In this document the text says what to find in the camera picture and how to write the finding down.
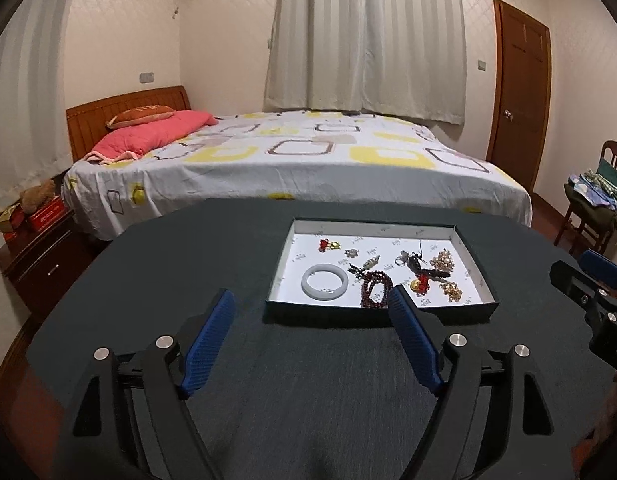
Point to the pearl gold cluster brooch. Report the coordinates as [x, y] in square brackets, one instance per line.
[443, 260]

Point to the sheer white side curtain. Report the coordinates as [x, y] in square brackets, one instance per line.
[23, 110]

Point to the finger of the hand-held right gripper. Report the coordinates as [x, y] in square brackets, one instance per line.
[600, 265]
[570, 280]

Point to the small red tassel gold charm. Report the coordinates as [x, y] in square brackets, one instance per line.
[324, 245]

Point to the red gift box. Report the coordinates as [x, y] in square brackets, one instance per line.
[46, 215]

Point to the wooden headboard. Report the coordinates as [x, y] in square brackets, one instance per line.
[88, 120]

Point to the pink blanket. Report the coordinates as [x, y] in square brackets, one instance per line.
[148, 135]

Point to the silver rhinestone brooch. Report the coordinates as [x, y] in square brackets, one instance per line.
[371, 262]

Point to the small pearl silver brooch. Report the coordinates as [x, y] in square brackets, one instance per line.
[352, 252]

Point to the small gold brooch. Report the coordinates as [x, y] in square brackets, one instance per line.
[451, 291]

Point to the white window curtain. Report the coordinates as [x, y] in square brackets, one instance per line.
[363, 35]

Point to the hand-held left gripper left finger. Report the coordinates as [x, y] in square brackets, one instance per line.
[208, 345]

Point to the green shallow box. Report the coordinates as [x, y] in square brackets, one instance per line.
[368, 317]

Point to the wooden nightstand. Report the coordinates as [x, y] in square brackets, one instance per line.
[43, 265]

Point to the pile of clothes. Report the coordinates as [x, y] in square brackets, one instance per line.
[593, 195]

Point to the metal door knob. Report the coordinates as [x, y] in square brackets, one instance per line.
[508, 115]

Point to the white jade bangle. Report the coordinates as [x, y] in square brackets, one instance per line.
[308, 287]

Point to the wooden door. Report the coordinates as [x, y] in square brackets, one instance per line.
[520, 85]

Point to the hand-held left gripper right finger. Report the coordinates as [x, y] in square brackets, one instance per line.
[416, 345]

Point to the orange pillow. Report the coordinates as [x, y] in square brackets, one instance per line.
[138, 114]

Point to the red and gold box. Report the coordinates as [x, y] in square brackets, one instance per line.
[11, 219]

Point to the brown teddy bear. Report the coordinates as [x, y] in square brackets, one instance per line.
[36, 195]

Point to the wall outlet plate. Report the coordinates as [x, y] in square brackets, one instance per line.
[147, 77]

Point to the wooden chair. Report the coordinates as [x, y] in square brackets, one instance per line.
[615, 152]

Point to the bed with patterned sheet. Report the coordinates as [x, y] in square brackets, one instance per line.
[313, 175]

